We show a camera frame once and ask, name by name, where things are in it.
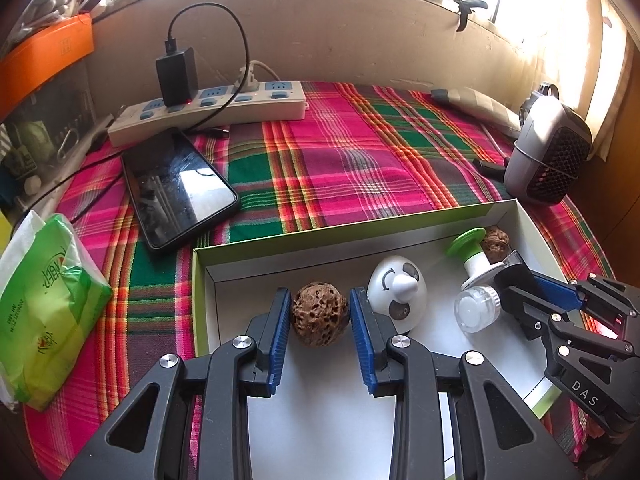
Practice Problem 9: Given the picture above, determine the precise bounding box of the grey-handled brush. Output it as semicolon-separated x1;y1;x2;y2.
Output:
431;86;523;136

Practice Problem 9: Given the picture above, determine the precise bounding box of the orange box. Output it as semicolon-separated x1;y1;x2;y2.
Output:
0;12;95;118

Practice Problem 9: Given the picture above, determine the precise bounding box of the black smartphone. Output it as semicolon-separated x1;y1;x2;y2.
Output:
120;127;242;253

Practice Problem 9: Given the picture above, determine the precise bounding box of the green white spool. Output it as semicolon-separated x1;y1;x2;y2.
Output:
446;228;501;291

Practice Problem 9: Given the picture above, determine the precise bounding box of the green tissue pack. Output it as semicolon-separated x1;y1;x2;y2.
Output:
0;210;113;412

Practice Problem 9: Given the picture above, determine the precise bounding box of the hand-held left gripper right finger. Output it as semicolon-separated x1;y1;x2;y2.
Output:
348;287;583;480

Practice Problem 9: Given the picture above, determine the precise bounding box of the small brown walnut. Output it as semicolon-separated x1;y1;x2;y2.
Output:
481;227;512;263

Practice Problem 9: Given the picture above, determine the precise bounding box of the large brown walnut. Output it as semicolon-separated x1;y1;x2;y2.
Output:
291;282;349;348

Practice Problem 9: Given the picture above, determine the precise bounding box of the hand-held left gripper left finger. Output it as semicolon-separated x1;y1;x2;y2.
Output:
60;287;293;480

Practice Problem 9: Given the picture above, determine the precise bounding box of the plaid pink green tablecloth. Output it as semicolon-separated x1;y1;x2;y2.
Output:
20;80;618;480

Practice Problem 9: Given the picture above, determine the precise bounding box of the white egg-shaped gadget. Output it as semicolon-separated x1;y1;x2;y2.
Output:
366;255;429;335

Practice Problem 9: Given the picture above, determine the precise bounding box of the grey small heater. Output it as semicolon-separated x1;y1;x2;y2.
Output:
504;82;593;207

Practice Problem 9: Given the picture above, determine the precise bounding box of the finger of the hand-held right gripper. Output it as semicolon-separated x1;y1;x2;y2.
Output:
531;270;640;321
502;285;581;356

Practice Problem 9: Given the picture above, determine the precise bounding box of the white power strip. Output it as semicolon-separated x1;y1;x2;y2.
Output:
107;80;308;148

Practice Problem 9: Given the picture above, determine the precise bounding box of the black small rod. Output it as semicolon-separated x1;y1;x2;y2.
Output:
472;159;508;177

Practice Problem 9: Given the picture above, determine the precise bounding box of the black charger cable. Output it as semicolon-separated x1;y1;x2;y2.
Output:
165;2;249;138

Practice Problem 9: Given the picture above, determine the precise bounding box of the black clip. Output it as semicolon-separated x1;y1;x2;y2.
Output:
452;0;488;33

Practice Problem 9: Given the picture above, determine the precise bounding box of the white plug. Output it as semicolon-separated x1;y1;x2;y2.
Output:
236;60;273;93

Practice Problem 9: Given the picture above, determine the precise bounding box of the black charger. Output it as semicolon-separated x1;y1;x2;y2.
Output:
155;47;200;107

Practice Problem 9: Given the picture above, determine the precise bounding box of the green white cardboard box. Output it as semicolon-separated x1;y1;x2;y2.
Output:
191;199;583;480

